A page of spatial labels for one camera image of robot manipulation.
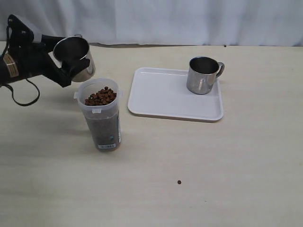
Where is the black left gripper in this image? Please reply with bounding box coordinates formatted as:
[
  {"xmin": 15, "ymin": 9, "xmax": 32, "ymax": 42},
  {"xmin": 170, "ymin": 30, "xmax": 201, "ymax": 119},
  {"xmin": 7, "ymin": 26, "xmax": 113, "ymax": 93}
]
[{"xmin": 6, "ymin": 14, "xmax": 90, "ymax": 87}]

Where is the steel cup with kibble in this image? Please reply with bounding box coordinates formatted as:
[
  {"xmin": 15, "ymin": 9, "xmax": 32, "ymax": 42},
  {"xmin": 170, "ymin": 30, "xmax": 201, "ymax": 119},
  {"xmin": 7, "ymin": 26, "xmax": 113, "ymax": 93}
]
[{"xmin": 186, "ymin": 56, "xmax": 225, "ymax": 95}]

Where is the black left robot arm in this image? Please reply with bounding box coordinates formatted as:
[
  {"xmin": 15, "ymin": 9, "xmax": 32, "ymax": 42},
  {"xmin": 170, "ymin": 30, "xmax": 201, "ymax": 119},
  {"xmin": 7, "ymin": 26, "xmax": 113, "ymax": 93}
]
[{"xmin": 0, "ymin": 14, "xmax": 95, "ymax": 87}]

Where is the clear plastic tall container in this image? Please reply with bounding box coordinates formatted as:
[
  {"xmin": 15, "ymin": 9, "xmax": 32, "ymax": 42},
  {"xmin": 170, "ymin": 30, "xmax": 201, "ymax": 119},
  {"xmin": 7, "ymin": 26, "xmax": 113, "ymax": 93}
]
[{"xmin": 74, "ymin": 78, "xmax": 121, "ymax": 151}]

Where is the white plastic tray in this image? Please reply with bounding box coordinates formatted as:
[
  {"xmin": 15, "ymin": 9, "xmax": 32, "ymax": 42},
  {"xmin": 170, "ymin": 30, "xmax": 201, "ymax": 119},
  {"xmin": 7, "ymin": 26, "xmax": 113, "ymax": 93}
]
[{"xmin": 127, "ymin": 67, "xmax": 224, "ymax": 122}]

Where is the white curtain backdrop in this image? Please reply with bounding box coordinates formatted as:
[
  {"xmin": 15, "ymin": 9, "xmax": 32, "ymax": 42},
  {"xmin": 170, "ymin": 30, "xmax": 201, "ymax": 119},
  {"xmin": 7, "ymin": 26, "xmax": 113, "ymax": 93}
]
[{"xmin": 0, "ymin": 0, "xmax": 303, "ymax": 46}]

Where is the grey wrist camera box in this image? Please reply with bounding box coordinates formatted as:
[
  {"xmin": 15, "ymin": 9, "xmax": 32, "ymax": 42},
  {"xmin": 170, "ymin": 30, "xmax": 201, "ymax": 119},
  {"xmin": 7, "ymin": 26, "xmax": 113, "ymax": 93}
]
[{"xmin": 24, "ymin": 21, "xmax": 42, "ymax": 43}]

